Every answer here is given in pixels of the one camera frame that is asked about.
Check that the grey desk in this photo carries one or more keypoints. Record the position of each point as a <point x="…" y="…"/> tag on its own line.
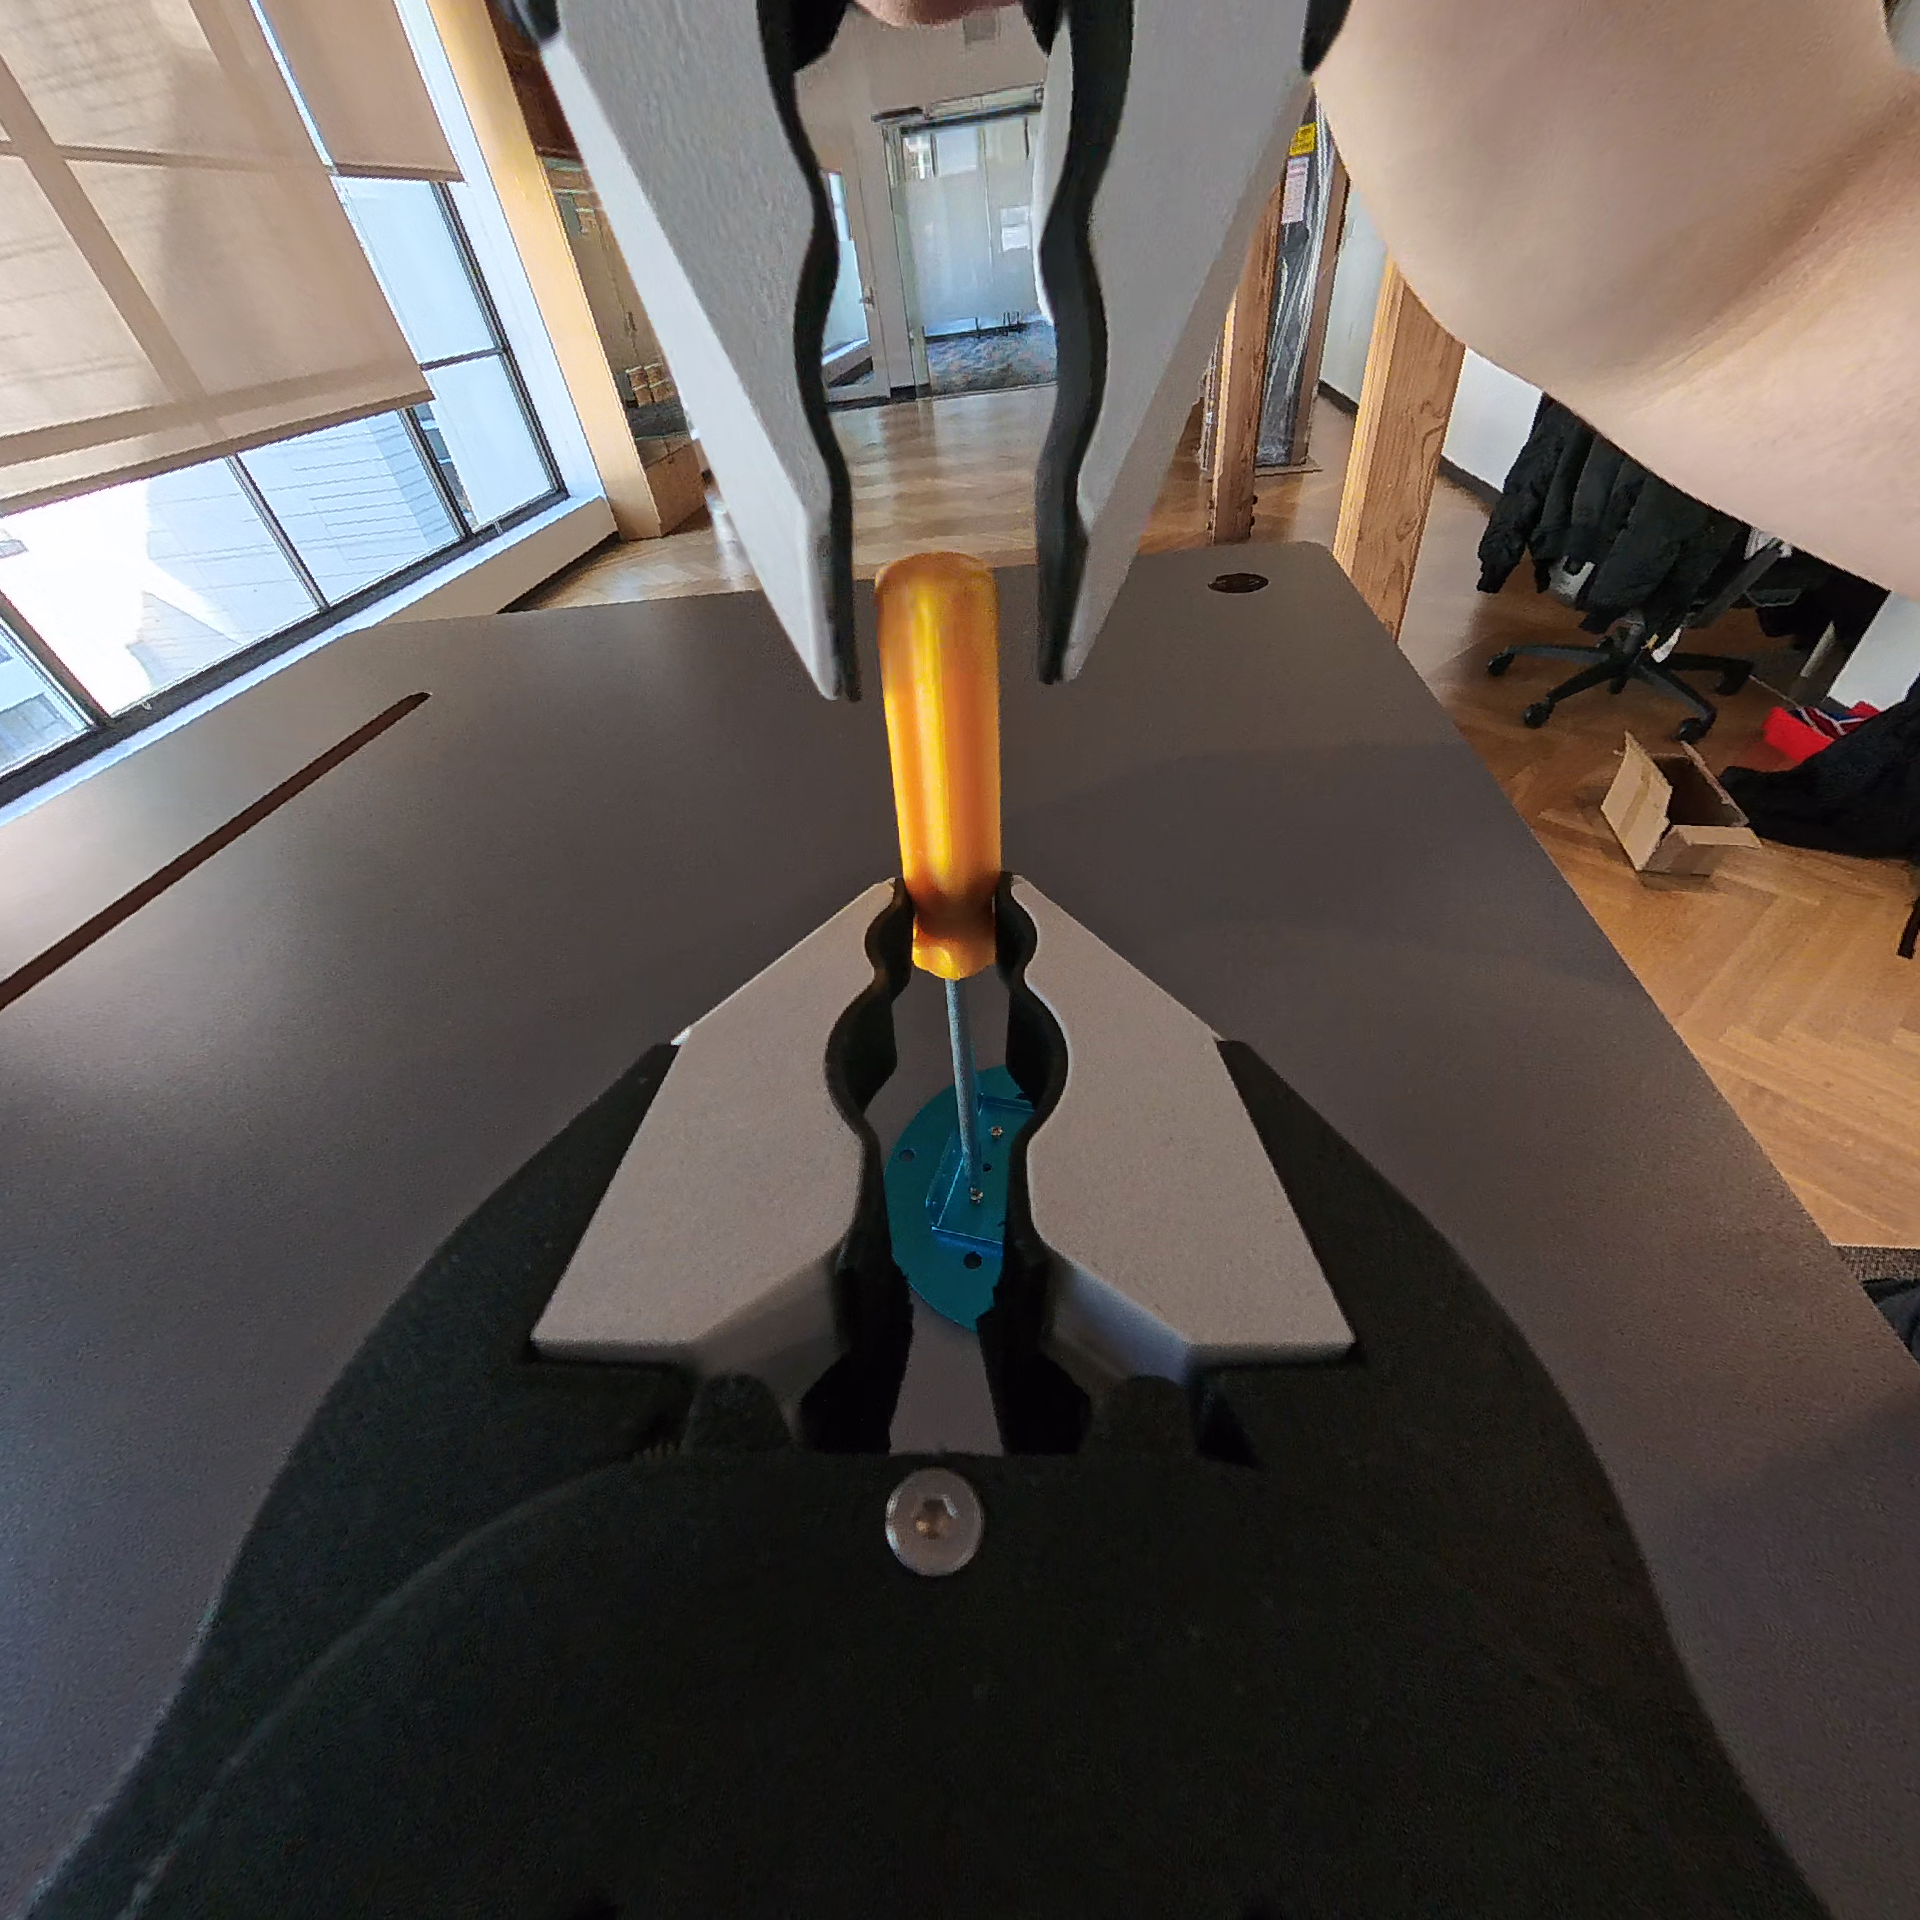
<point x="452" y="901"/>

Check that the open cardboard box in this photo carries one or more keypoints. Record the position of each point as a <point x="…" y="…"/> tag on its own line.
<point x="1665" y="810"/>

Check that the light wooden column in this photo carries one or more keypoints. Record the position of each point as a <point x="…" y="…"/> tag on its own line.
<point x="570" y="300"/>

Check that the beige roller blind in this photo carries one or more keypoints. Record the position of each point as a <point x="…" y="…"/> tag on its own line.
<point x="182" y="225"/>

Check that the glass door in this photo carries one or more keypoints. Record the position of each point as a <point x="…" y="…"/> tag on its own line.
<point x="967" y="225"/>

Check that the blue disc with square bracket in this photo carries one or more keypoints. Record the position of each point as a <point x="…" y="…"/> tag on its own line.
<point x="930" y="1244"/>

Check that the dark jackets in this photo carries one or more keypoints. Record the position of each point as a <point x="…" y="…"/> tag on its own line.
<point x="1622" y="511"/>

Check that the wooden pillar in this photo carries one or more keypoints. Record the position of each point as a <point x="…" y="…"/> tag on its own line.
<point x="1396" y="450"/>
<point x="1245" y="390"/>

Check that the yellow screwdriver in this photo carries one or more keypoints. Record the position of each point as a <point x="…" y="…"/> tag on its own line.
<point x="938" y="751"/>

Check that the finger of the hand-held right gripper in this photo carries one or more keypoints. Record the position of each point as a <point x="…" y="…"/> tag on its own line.
<point x="692" y="225"/>
<point x="1185" y="225"/>

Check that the black office chair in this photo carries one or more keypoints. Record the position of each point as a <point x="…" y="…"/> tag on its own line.
<point x="1634" y="661"/>

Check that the black bag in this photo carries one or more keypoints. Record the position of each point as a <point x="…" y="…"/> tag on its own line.
<point x="1845" y="797"/>

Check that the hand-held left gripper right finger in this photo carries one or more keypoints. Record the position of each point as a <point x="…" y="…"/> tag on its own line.
<point x="1185" y="1214"/>

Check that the large glass window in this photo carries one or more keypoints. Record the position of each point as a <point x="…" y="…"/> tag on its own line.
<point x="224" y="570"/>

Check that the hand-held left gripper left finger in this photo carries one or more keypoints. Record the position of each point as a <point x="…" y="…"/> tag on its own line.
<point x="692" y="1214"/>

